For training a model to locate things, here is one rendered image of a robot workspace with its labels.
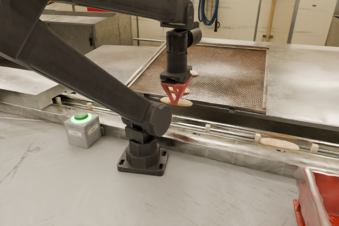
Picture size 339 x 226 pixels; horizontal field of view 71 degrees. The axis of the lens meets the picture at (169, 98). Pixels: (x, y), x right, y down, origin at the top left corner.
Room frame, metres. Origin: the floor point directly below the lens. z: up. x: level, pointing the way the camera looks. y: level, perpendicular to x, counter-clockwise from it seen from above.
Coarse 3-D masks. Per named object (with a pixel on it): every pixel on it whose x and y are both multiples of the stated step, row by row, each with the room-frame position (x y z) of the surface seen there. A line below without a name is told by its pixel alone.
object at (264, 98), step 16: (160, 48) 1.16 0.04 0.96; (192, 48) 1.16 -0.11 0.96; (240, 48) 1.12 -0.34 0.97; (256, 48) 1.11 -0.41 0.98; (192, 64) 0.99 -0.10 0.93; (224, 64) 0.97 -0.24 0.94; (144, 80) 0.88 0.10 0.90; (192, 80) 0.86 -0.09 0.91; (208, 80) 0.85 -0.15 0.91; (240, 80) 0.84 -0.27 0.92; (160, 96) 0.75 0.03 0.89; (192, 96) 0.75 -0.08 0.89; (208, 96) 0.74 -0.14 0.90; (240, 96) 0.73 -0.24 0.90; (256, 112) 0.64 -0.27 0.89
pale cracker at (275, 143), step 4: (260, 140) 0.54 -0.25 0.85; (264, 140) 0.54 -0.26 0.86; (268, 140) 0.53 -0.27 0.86; (272, 140) 0.53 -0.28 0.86; (276, 140) 0.53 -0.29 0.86; (280, 140) 0.54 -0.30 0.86; (264, 144) 0.52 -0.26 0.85; (268, 144) 0.52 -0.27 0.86; (272, 144) 0.52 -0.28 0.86; (276, 144) 0.52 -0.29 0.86; (280, 144) 0.52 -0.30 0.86; (284, 144) 0.52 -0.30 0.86; (288, 144) 0.52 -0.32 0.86; (292, 144) 0.52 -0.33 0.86; (284, 148) 0.51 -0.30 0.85; (288, 148) 0.50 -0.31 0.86; (292, 148) 0.50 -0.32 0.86; (296, 148) 0.50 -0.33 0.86
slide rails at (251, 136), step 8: (80, 104) 0.77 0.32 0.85; (104, 112) 0.71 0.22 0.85; (176, 120) 0.66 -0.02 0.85; (184, 128) 0.61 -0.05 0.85; (200, 128) 0.61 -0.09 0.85; (216, 128) 0.61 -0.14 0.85; (224, 136) 0.57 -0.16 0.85; (240, 136) 0.57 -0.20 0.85; (248, 136) 0.57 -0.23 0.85; (264, 136) 0.57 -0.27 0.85; (296, 144) 0.53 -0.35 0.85; (304, 144) 0.53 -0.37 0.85; (328, 152) 0.49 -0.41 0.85; (336, 152) 0.49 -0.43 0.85
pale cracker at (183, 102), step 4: (160, 100) 0.65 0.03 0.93; (164, 100) 0.64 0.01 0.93; (168, 100) 0.63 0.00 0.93; (180, 100) 0.63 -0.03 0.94; (184, 100) 0.63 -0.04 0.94; (188, 100) 0.63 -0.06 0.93; (172, 104) 0.62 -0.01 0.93; (180, 104) 0.61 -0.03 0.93; (184, 104) 0.61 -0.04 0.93; (188, 104) 0.61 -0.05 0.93
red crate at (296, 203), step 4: (296, 200) 0.36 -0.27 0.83; (296, 204) 0.35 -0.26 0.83; (296, 208) 0.33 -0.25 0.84; (300, 208) 0.33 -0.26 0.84; (296, 212) 0.33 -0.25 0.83; (300, 212) 0.33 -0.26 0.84; (296, 216) 0.32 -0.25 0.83; (300, 216) 0.32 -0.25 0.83; (328, 216) 0.33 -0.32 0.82; (332, 216) 0.33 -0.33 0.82; (336, 216) 0.33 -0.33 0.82; (300, 220) 0.31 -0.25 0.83; (304, 220) 0.30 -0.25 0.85; (332, 220) 0.32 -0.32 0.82; (336, 220) 0.32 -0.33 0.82; (300, 224) 0.30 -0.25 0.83; (304, 224) 0.30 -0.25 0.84; (332, 224) 0.31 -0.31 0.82; (336, 224) 0.31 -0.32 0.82
